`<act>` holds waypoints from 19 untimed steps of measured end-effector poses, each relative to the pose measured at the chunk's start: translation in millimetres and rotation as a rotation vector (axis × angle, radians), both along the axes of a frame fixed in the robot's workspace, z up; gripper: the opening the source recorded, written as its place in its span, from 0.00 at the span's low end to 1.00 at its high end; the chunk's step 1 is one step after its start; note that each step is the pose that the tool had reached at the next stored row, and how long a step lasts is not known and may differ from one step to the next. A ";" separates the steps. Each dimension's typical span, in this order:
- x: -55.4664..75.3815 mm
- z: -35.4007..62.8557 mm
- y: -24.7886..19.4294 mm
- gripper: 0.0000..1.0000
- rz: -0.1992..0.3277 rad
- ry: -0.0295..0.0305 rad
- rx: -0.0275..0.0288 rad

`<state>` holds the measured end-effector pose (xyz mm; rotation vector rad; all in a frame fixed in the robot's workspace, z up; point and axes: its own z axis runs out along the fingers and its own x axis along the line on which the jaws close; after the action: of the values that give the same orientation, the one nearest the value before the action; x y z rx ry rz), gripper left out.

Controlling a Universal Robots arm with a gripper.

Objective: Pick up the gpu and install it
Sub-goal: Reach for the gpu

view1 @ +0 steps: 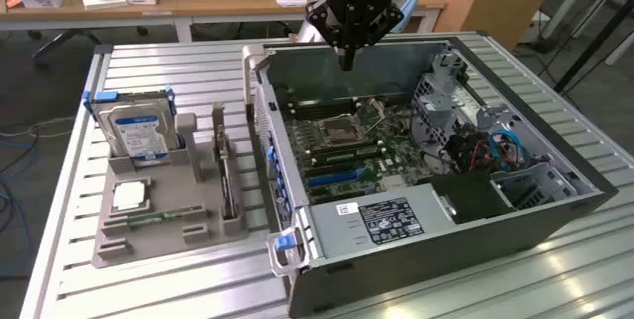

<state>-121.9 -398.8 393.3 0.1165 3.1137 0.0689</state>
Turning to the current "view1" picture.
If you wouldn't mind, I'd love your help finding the black slanted pole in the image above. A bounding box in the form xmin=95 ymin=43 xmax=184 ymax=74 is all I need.
xmin=553 ymin=0 xmax=634 ymax=93

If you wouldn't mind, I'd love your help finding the red wire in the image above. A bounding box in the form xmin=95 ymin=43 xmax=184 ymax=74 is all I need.
xmin=470 ymin=139 xmax=493 ymax=171

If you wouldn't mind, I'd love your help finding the long black expansion slot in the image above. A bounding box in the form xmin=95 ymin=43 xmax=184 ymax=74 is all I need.
xmin=310 ymin=184 xmax=371 ymax=198
xmin=302 ymin=159 xmax=381 ymax=176

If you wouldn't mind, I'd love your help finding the metal socket cover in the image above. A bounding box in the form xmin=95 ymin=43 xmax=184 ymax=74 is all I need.
xmin=353 ymin=97 xmax=390 ymax=134

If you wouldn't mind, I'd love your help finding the white floor cable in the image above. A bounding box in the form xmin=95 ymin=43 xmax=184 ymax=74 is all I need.
xmin=0 ymin=118 xmax=75 ymax=138

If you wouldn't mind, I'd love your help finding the green RAM stick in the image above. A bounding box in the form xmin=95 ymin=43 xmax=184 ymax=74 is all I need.
xmin=124 ymin=211 xmax=188 ymax=226

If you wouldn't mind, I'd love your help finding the black RAM slot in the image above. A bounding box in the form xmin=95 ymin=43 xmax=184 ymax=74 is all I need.
xmin=306 ymin=139 xmax=386 ymax=155
xmin=310 ymin=147 xmax=386 ymax=166
xmin=290 ymin=105 xmax=361 ymax=118
xmin=288 ymin=96 xmax=359 ymax=108

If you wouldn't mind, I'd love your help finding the blue floor cable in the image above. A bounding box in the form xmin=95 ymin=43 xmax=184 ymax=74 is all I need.
xmin=0 ymin=137 xmax=40 ymax=279

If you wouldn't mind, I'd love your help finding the green motherboard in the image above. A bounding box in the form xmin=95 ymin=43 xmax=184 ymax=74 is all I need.
xmin=284 ymin=88 xmax=441 ymax=205

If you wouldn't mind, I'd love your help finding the blue expansion slot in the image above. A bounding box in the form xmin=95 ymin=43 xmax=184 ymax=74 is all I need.
xmin=306 ymin=169 xmax=362 ymax=188

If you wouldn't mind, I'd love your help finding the black graphics card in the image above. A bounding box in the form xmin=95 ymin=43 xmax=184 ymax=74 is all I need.
xmin=211 ymin=102 xmax=240 ymax=223

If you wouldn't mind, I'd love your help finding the low metal disk bay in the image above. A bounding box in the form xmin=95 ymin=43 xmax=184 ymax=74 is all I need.
xmin=490 ymin=162 xmax=585 ymax=211

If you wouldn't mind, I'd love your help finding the CPU socket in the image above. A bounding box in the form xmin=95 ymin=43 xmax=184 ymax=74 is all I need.
xmin=316 ymin=114 xmax=363 ymax=142

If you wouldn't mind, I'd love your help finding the silver CPU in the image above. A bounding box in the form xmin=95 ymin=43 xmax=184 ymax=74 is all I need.
xmin=112 ymin=182 xmax=152 ymax=210

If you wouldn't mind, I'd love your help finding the black office chair base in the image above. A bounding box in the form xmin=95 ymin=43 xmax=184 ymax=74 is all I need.
xmin=27 ymin=27 xmax=103 ymax=71

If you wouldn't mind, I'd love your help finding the open black PC case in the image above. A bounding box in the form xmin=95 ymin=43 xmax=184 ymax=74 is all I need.
xmin=240 ymin=35 xmax=621 ymax=319

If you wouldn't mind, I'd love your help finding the blue wire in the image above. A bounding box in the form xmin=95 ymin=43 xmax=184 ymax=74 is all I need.
xmin=487 ymin=129 xmax=527 ymax=171

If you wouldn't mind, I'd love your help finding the hard disk with blue carrier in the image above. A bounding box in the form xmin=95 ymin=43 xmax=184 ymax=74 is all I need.
xmin=83 ymin=84 xmax=186 ymax=168

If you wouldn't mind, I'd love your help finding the wooden cabinet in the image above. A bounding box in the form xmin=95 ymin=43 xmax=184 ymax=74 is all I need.
xmin=435 ymin=0 xmax=571 ymax=51

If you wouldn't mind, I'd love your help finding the grey printed parts rack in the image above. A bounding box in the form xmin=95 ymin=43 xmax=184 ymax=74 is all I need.
xmin=91 ymin=112 xmax=252 ymax=269

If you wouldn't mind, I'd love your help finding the silver chipset heatsink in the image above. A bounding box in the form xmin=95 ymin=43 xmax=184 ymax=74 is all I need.
xmin=382 ymin=175 xmax=413 ymax=189

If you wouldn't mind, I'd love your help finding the tall metal drive cage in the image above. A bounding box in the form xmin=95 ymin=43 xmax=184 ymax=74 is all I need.
xmin=410 ymin=42 xmax=481 ymax=157

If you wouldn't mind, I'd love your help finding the grey power supply unit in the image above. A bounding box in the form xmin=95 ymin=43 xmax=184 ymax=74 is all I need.
xmin=300 ymin=183 xmax=459 ymax=257

